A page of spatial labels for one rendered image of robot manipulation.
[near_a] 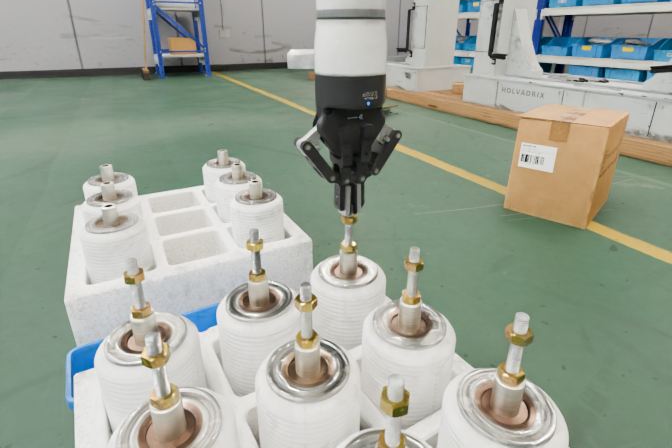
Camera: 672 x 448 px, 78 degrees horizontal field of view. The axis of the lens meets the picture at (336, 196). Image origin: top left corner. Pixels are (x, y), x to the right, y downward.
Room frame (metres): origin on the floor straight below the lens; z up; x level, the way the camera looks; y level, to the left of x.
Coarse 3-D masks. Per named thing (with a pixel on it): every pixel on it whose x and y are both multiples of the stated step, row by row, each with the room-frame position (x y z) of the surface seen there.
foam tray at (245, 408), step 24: (216, 336) 0.42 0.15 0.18; (216, 360) 0.38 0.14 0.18; (360, 360) 0.38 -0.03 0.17; (456, 360) 0.38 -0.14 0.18; (96, 384) 0.34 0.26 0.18; (216, 384) 0.34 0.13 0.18; (96, 408) 0.31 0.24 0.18; (240, 408) 0.31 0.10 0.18; (360, 408) 0.31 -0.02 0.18; (96, 432) 0.28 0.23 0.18; (240, 432) 0.28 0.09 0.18; (432, 432) 0.28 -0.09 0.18
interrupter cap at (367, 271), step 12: (324, 264) 0.46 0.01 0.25; (336, 264) 0.47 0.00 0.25; (360, 264) 0.47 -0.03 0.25; (372, 264) 0.46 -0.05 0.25; (324, 276) 0.44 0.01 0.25; (336, 276) 0.44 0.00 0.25; (348, 276) 0.44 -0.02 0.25; (360, 276) 0.44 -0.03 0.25; (372, 276) 0.44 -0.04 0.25; (348, 288) 0.42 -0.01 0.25
